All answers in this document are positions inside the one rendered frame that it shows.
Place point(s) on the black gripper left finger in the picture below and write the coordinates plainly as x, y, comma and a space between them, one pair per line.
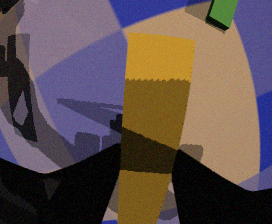
78, 194

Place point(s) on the yellow bar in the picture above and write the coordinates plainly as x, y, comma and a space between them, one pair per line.
159, 71

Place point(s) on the green rectangular block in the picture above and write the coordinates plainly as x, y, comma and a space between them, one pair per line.
221, 13

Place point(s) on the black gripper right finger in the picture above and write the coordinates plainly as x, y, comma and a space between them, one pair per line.
203, 197

